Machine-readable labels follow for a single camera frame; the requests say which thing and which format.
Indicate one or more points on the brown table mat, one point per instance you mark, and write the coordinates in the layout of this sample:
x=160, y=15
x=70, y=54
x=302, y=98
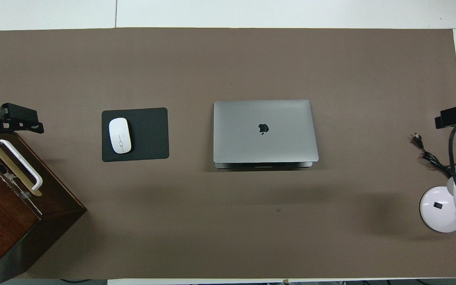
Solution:
x=228, y=67

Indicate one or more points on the white desk lamp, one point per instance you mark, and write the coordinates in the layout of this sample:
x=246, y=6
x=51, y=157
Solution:
x=437, y=209

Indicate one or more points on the white computer mouse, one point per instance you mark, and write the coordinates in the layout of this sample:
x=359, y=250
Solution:
x=119, y=135

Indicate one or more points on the black mouse pad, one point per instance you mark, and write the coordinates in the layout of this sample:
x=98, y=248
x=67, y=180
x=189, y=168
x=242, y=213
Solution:
x=149, y=134

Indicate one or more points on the grey aluminium laptop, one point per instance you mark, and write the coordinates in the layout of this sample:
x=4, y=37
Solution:
x=263, y=130

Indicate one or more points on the dark brown wooden box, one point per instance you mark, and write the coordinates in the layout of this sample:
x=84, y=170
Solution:
x=2, y=221

